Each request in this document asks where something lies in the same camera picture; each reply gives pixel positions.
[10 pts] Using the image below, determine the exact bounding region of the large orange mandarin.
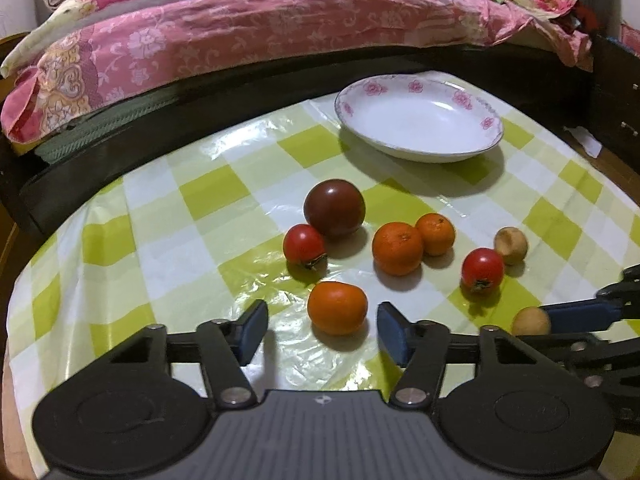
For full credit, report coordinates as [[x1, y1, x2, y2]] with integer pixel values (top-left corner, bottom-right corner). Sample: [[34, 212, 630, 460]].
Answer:
[[372, 222, 423, 276]]

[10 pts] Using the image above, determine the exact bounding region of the black bed frame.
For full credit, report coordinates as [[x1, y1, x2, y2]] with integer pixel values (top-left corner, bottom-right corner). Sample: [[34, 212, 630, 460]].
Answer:
[[0, 39, 640, 241]]

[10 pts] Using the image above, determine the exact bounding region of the white floral rimmed plate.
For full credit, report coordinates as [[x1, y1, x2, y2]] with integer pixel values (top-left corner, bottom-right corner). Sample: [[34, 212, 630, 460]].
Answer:
[[334, 74, 503, 164]]

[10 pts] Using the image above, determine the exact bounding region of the large dark red tomato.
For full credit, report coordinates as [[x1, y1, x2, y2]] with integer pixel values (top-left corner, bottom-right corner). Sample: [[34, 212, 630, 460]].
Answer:
[[303, 179, 366, 238]]

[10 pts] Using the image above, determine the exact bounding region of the tan longan fruit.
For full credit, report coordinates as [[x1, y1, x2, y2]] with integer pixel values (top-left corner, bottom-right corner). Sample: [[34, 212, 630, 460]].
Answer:
[[494, 226, 528, 266], [511, 307, 551, 336]]

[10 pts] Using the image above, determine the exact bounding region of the green white checkered tablecloth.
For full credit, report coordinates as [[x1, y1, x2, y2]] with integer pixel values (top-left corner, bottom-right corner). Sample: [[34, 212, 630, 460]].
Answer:
[[4, 72, 639, 479]]

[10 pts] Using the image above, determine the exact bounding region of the small orange mandarin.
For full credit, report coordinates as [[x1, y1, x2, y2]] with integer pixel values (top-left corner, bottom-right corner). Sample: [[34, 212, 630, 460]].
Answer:
[[416, 212, 456, 257]]

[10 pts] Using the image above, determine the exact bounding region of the small red tomato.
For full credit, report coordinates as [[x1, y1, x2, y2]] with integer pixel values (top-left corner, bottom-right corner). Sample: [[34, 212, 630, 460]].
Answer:
[[282, 224, 326, 269], [461, 247, 504, 294]]

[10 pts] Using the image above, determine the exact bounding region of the pink floral quilt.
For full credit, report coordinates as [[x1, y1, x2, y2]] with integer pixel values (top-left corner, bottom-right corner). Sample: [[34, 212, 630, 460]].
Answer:
[[1, 0, 591, 145]]

